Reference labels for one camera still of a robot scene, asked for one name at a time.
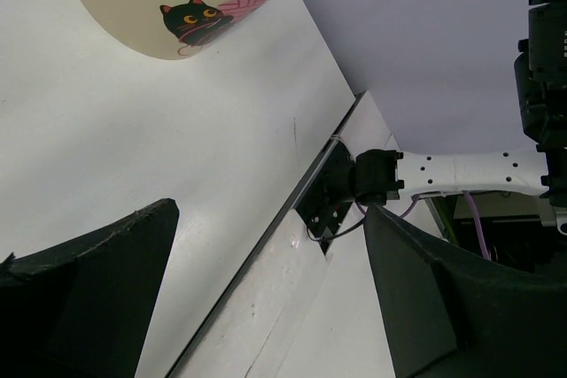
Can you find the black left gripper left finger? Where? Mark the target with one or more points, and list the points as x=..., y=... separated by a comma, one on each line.
x=82, y=308

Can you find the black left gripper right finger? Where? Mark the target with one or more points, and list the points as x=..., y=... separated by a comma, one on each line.
x=450, y=313

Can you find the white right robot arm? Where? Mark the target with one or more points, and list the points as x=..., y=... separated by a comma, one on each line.
x=378, y=176

